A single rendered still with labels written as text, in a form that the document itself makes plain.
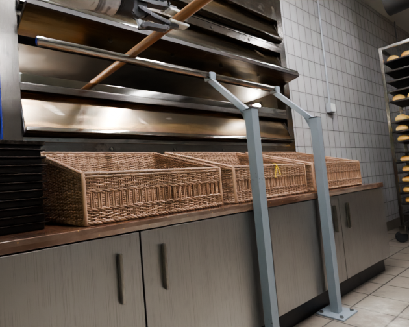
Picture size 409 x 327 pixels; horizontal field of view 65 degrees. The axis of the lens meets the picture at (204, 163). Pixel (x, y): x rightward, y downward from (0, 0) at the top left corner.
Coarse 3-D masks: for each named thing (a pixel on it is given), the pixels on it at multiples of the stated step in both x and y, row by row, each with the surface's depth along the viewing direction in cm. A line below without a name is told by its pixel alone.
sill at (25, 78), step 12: (48, 84) 134; (60, 84) 138; (72, 84) 141; (84, 84) 145; (96, 84) 148; (144, 96) 164; (156, 96) 169; (168, 96) 174; (180, 96) 180; (264, 108) 228
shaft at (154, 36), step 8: (200, 0) 89; (208, 0) 88; (184, 8) 95; (192, 8) 92; (200, 8) 92; (176, 16) 98; (184, 16) 96; (152, 32) 109; (160, 32) 105; (144, 40) 112; (152, 40) 110; (136, 48) 117; (144, 48) 115; (112, 64) 132; (120, 64) 129; (104, 72) 139; (112, 72) 136; (96, 80) 146
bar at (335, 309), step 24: (72, 48) 105; (96, 48) 110; (192, 72) 137; (312, 120) 158; (312, 144) 158; (264, 192) 125; (264, 216) 123; (264, 240) 122; (264, 264) 122; (336, 264) 154; (264, 288) 122; (336, 288) 151; (264, 312) 122; (336, 312) 151
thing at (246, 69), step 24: (24, 24) 128; (48, 24) 131; (72, 24) 134; (96, 24) 137; (120, 24) 143; (120, 48) 157; (168, 48) 166; (192, 48) 170; (216, 72) 201; (240, 72) 209; (264, 72) 216; (288, 72) 226
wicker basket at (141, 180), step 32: (64, 160) 131; (96, 160) 140; (128, 160) 150; (160, 160) 156; (64, 192) 101; (96, 192) 92; (128, 192) 99; (160, 192) 155; (192, 192) 138; (96, 224) 91
